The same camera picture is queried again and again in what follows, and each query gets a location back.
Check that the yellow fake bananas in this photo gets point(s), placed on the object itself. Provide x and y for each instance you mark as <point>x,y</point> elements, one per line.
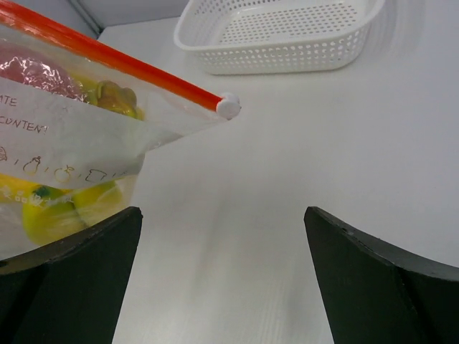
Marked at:
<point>49,214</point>

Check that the yellow green fake pepper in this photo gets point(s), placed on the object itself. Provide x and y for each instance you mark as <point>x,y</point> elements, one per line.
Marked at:
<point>110,96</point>

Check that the pink fake peach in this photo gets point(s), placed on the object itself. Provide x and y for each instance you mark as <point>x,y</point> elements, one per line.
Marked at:
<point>26,66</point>

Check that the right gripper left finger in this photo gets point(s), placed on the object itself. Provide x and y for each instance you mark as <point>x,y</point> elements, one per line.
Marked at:
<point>72,290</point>

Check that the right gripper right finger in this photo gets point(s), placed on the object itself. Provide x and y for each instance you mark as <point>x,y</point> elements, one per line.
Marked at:
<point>375,292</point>

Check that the white perforated plastic basket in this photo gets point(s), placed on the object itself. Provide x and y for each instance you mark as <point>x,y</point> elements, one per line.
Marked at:
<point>240,37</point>

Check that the clear zip top bag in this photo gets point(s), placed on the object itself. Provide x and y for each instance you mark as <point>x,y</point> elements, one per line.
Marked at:
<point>69,144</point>

